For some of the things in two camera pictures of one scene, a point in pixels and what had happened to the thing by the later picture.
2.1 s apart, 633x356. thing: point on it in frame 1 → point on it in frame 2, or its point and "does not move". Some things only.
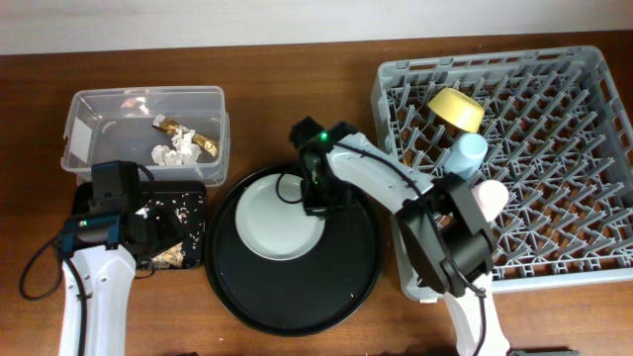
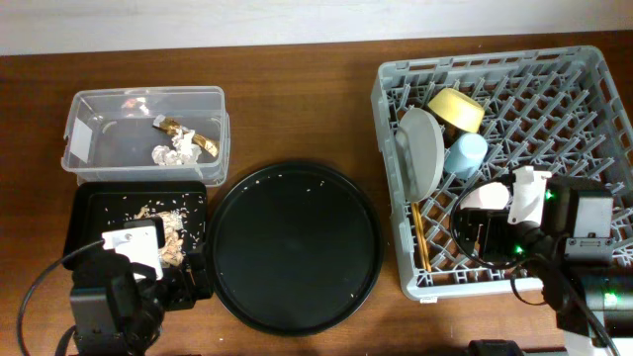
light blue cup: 467,155 does not move
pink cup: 492,197 does not move
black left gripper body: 166,230 → 178,294
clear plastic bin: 176,133 does not move
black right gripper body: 325,193 → 499,241
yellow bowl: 458,109 does not move
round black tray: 309,295 does not move
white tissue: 183,151 does not move
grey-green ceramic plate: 271,220 → 419,151
